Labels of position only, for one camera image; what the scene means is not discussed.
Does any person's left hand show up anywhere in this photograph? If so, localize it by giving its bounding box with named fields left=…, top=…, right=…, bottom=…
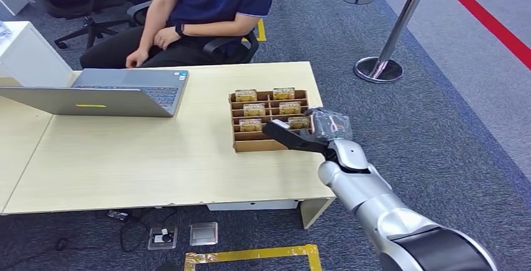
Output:
left=153, top=26, right=180, bottom=51

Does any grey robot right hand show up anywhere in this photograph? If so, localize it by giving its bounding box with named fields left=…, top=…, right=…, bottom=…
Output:
left=304, top=107, right=354, bottom=143

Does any person's right hand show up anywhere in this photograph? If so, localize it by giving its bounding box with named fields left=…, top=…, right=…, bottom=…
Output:
left=125, top=47, right=149, bottom=69

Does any gold patterned card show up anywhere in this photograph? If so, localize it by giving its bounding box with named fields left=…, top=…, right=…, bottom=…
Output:
left=272, top=88, right=296, bottom=101
left=279, top=101, right=302, bottom=115
left=239, top=119, right=263, bottom=133
left=287, top=116, right=311, bottom=130
left=243, top=103, right=266, bottom=117
left=235, top=89, right=259, bottom=103

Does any wooden card holder box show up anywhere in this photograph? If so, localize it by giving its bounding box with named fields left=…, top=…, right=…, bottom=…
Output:
left=228, top=89, right=312, bottom=153

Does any silver grey laptop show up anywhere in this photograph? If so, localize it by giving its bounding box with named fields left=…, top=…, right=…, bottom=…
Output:
left=0, top=68, right=190, bottom=118

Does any black swivel office chair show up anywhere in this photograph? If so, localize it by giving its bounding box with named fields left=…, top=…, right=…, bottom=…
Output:
left=14, top=0, right=152, bottom=50

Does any black office chair with armrests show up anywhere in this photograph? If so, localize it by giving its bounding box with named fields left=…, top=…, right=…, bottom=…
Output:
left=126, top=0, right=260, bottom=64

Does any beige desk leg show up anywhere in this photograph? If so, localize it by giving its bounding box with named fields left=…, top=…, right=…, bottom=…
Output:
left=299, top=196, right=336, bottom=230

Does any yellow floor tape corner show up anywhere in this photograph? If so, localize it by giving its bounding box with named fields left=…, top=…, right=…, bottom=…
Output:
left=242, top=18, right=267, bottom=43

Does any clear plastic bag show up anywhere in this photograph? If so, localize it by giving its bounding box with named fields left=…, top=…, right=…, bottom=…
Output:
left=0, top=21, right=13, bottom=46

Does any yellow floor tape rectangle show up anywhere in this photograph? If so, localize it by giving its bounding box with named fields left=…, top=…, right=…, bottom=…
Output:
left=183, top=244, right=323, bottom=271

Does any black power adapter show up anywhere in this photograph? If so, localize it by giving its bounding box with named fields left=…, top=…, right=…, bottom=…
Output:
left=106, top=210, right=130, bottom=222

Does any metal floor socket cover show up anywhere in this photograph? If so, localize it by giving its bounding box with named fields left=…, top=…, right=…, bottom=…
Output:
left=189, top=222, right=219, bottom=247

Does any floor socket box with plug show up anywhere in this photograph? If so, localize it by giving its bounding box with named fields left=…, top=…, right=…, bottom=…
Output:
left=147, top=226, right=178, bottom=251

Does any red barrier belt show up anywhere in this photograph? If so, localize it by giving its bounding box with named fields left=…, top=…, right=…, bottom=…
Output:
left=431, top=0, right=531, bottom=71

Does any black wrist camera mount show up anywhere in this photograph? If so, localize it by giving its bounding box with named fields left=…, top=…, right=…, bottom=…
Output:
left=262, top=119, right=329, bottom=154

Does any white under-desk rail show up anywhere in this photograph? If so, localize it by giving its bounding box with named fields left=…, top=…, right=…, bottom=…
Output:
left=206, top=200, right=299, bottom=212

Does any chrome stanchion post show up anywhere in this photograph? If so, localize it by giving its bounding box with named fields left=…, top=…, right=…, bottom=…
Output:
left=353, top=0, right=435, bottom=84

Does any black cable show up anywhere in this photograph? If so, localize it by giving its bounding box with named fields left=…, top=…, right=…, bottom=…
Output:
left=119, top=208, right=179, bottom=254
left=0, top=237, right=98, bottom=271

